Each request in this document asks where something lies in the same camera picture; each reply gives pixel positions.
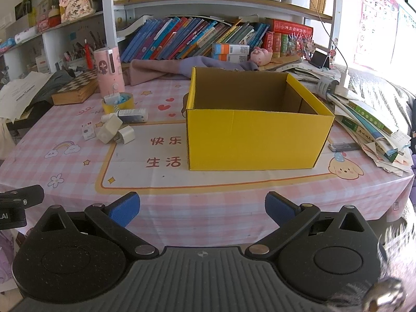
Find wooden chessboard box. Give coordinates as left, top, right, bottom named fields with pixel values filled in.
left=51, top=68, right=100, bottom=106

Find cream cloth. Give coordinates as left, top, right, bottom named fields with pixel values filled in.
left=0, top=116, right=15, bottom=160

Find pile of books and papers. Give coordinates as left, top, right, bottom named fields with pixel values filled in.
left=282, top=60, right=415, bottom=176

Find red thick dictionary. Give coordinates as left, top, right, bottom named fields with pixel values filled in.
left=265, top=18, right=314, bottom=38

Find pink red jar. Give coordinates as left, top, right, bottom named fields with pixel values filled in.
left=36, top=6, right=62, bottom=32

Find pink doll decoration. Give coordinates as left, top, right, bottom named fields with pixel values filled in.
left=59, top=0, right=95, bottom=23

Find white paper sheets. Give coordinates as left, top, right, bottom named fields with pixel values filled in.
left=0, top=70, right=53, bottom=124

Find yellow tape roll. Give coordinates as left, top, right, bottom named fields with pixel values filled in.
left=101, top=92, right=134, bottom=115

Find pink cylindrical humidifier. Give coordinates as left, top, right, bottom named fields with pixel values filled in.
left=93, top=47, right=126, bottom=98

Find pink pig toy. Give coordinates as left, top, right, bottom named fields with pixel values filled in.
left=249, top=47, right=274, bottom=66

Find yellow cardboard box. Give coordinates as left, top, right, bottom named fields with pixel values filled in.
left=185, top=66, right=336, bottom=171

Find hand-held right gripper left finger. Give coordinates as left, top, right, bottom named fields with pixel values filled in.
left=32, top=191, right=160, bottom=262

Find colourful plastic sticks bundle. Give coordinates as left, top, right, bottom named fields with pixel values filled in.
left=287, top=34, right=316, bottom=61

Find white navy spray bottle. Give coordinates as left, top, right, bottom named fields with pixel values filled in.
left=110, top=108, right=149, bottom=124

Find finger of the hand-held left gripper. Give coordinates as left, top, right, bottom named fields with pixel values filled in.
left=0, top=184, right=45, bottom=209

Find dark grey cloth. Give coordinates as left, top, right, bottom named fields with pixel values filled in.
left=27, top=69, right=77, bottom=106

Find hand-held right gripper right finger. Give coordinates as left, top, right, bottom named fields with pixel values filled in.
left=244, top=190, right=377, bottom=262

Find pink cloth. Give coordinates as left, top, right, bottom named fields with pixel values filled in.
left=129, top=59, right=196, bottom=87

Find white power adapter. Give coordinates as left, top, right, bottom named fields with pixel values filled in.
left=334, top=69, right=352, bottom=97

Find pen holder with pens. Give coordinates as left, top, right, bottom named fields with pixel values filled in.
left=63, top=31, right=108, bottom=72

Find white shelf unit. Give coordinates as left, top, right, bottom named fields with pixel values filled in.
left=0, top=0, right=345, bottom=82

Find alphabet wall poster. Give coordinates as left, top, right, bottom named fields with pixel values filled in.
left=353, top=0, right=400, bottom=71

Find small white card box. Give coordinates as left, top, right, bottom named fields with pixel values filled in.
left=81, top=120, right=96, bottom=141

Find small white charger adapter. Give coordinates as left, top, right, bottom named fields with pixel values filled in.
left=115, top=126, right=136, bottom=145

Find colourful wall chart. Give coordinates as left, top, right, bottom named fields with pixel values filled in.
left=394, top=3, right=416, bottom=43

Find purple cloth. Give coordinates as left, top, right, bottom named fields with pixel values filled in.
left=168, top=55, right=261, bottom=80

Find row of leaning books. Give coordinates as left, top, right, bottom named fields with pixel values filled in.
left=118, top=15, right=270, bottom=62

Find white tissue pack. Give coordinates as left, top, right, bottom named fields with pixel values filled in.
left=14, top=25, right=38, bottom=45

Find red standing dictionary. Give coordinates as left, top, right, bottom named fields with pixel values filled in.
left=262, top=32, right=282, bottom=59

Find white square charger adapter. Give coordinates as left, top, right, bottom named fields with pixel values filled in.
left=96, top=114, right=124, bottom=144

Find blue tissue pack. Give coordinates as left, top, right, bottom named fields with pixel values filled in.
left=0, top=37, right=17, bottom=54

